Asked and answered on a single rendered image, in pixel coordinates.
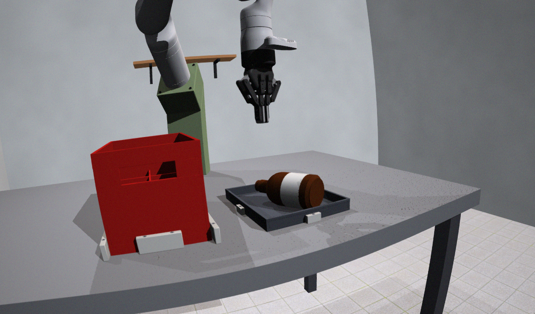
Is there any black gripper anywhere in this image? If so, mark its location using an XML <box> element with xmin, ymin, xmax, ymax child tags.
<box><xmin>236</xmin><ymin>49</ymin><xmax>281</xmax><ymax>123</ymax></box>

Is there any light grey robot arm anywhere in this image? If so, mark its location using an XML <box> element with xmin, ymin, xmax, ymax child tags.
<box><xmin>135</xmin><ymin>0</ymin><xmax>297</xmax><ymax>89</ymax></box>

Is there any red crate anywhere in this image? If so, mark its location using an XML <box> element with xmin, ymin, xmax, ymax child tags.
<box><xmin>90</xmin><ymin>133</ymin><xmax>212</xmax><ymax>256</ymax></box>

